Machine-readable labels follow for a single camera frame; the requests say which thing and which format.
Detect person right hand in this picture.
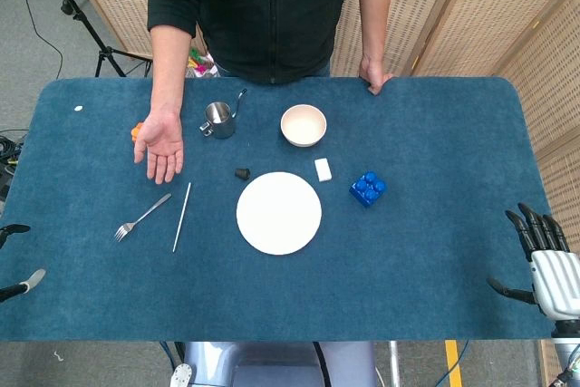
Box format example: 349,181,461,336
133,110,186,186

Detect robot left hand black fingers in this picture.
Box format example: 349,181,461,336
0,223,47,303

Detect robot right hand white black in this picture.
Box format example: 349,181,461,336
487,202,580,321

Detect person left hand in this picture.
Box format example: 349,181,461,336
358,56,394,96

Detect metal spoon handle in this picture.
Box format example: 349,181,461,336
113,192,173,243

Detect person left forearm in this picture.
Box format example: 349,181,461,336
355,0,387,63

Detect person right forearm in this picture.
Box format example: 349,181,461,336
149,22,200,116

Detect person torso black jacket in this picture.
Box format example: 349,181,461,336
142,0,399,85

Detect steel gooseneck pitcher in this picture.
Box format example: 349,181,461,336
197,89,248,140

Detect silver metal chopstick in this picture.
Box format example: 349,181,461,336
171,181,193,254

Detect beige bowl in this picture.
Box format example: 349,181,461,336
279,104,328,149

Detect white eraser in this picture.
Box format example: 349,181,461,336
314,158,334,182

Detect blue toy building block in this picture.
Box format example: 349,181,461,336
348,170,388,209

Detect white round plate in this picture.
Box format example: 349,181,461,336
236,171,324,256

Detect black tripod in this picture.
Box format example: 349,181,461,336
34,0,154,79

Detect metal table leg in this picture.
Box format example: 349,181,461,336
388,341,402,387

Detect blue table mat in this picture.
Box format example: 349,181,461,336
0,76,556,343

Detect robot torso grey blue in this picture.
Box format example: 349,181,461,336
170,341,380,387

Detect cable bundle beside table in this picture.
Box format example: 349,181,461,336
0,128,24,207

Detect black floor cable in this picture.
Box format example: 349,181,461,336
7,0,64,81

